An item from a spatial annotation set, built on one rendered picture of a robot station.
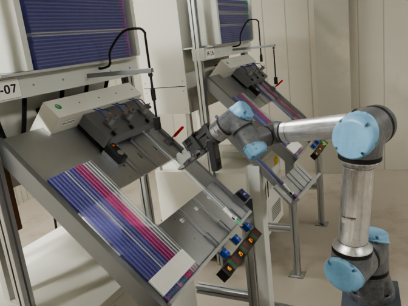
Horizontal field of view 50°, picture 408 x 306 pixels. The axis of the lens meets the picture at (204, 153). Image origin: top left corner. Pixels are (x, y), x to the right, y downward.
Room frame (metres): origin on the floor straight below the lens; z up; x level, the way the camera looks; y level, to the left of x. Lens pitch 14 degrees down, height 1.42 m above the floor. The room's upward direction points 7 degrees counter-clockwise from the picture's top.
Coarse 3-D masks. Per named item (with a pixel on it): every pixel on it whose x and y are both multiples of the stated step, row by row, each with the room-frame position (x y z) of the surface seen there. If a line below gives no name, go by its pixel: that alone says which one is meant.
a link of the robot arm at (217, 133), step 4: (216, 120) 1.47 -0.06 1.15; (212, 124) 1.47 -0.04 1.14; (216, 124) 1.45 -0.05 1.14; (212, 128) 1.46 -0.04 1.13; (216, 128) 1.45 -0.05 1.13; (212, 132) 1.46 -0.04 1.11; (216, 132) 1.44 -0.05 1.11; (220, 132) 1.44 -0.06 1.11; (212, 136) 1.46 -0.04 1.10; (216, 136) 1.45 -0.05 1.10; (220, 136) 1.45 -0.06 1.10; (224, 136) 1.45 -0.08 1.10; (228, 136) 1.46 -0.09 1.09; (220, 140) 1.46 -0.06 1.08
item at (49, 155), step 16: (16, 144) 1.32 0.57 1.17; (32, 144) 1.35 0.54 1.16; (48, 144) 1.39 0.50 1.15; (64, 144) 1.43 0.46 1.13; (80, 144) 1.48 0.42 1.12; (96, 144) 1.52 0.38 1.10; (128, 144) 1.63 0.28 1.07; (144, 144) 1.68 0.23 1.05; (160, 144) 1.74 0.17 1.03; (32, 160) 1.29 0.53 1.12; (48, 160) 1.33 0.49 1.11; (64, 160) 1.37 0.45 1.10; (80, 160) 1.41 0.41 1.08; (96, 160) 1.45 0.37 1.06; (128, 160) 1.54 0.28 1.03; (144, 160) 1.59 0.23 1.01; (160, 160) 1.65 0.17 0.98; (48, 176) 1.27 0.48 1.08; (112, 176) 1.42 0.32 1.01; (128, 176) 1.46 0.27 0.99
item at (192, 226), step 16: (224, 192) 1.69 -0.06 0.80; (192, 208) 1.50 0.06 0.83; (208, 208) 1.55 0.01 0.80; (240, 208) 1.66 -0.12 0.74; (160, 224) 1.34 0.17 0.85; (176, 224) 1.38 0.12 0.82; (192, 224) 1.42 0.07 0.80; (208, 224) 1.47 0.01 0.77; (224, 224) 1.50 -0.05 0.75; (176, 240) 1.31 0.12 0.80; (192, 240) 1.35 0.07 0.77; (208, 240) 1.39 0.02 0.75; (192, 256) 1.28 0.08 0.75
